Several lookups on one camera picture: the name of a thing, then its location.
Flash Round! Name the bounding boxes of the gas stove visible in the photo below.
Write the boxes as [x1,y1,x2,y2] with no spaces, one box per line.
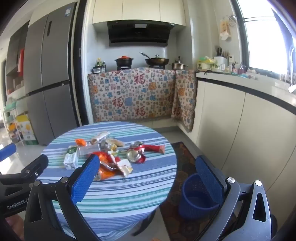
[117,65,166,70]

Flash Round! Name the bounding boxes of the steel pot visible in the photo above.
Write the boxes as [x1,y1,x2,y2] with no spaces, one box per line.
[169,56,187,70]

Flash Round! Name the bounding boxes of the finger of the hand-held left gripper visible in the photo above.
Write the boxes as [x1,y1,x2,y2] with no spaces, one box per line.
[0,154,49,186]
[0,143,17,163]

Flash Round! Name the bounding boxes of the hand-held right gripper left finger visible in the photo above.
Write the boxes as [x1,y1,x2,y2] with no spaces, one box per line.
[23,153,102,241]

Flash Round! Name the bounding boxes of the patterned cloth covered chair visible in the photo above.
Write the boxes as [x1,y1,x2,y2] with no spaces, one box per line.
[87,67,177,123]

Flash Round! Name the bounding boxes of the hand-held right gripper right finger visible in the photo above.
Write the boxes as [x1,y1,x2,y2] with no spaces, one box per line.
[195,155,272,241]

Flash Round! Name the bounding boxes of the black range hood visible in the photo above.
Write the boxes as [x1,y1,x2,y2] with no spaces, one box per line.
[107,20,175,48]

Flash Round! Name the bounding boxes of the black pot with orange lid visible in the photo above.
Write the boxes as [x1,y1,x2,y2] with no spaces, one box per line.
[114,55,135,67]

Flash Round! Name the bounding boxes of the patterned floor rug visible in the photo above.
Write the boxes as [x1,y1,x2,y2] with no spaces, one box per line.
[159,142,236,241]

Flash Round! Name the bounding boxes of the grey refrigerator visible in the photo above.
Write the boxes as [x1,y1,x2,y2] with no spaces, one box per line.
[23,2,80,146]

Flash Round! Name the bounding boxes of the red wrapper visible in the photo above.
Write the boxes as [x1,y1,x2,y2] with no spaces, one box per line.
[143,144,166,154]

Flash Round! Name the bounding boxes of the person's left forearm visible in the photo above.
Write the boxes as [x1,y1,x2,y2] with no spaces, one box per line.
[5,214,26,241]

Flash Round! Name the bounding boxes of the wok with glass lid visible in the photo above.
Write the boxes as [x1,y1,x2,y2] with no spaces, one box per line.
[139,52,170,67]

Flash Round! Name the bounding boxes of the kitchen window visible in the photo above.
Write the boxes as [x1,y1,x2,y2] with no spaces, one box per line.
[231,0,296,77]

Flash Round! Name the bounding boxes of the green trolley rack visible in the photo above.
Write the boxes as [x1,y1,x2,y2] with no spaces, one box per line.
[2,97,26,146]

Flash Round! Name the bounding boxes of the red hanging cloth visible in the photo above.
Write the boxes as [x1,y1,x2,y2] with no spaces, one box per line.
[17,48,25,77]

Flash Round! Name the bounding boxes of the crushed red can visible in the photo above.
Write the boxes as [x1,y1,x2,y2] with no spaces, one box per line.
[126,148,147,164]

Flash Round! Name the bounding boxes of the yellow white snack packet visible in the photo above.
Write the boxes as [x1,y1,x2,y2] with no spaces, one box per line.
[106,138,125,147]

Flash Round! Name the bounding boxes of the beige paper bag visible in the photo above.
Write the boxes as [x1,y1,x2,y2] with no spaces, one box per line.
[91,131,111,144]

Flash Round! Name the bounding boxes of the white green milk carton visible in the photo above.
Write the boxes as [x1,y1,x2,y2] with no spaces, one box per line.
[63,146,79,171]

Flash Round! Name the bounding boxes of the orange snack wrapper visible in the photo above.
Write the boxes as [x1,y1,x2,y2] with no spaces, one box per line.
[92,152,121,181]

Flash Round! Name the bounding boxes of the seasoning bottle rack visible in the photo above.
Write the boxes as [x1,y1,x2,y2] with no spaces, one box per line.
[92,58,107,75]

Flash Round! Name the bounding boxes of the cream base cabinet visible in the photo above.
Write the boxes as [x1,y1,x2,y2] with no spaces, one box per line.
[195,76,296,232]

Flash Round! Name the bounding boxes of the white utensil holder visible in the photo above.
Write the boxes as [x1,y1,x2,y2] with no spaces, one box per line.
[214,46,229,70]

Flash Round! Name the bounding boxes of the open wall shelf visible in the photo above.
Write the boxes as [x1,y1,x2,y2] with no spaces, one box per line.
[5,21,30,98]

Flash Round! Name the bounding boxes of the yellow green plastic containers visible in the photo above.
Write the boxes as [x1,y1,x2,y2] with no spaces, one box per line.
[196,56,215,71]

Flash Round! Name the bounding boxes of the cream upper cabinets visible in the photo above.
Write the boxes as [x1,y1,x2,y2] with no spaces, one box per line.
[92,0,186,27]

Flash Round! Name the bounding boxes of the clear plastic box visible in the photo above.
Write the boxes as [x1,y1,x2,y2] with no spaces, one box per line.
[79,144,102,156]

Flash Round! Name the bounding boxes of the hanging wall bag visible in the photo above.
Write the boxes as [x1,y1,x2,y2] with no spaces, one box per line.
[220,15,237,42]

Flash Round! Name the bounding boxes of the yellow cardboard box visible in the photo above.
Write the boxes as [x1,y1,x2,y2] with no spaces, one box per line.
[15,113,38,145]

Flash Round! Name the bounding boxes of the narrow printed cloth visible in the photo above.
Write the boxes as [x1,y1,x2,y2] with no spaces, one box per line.
[171,70,198,133]

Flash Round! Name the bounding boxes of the blue striped tablecloth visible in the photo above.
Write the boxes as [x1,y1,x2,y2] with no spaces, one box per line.
[35,122,177,241]

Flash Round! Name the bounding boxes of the steel faucet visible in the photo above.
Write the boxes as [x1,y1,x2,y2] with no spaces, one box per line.
[288,45,296,84]

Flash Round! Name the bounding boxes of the blue plastic wastebasket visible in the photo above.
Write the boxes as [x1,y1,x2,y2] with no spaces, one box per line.
[178,173,221,220]

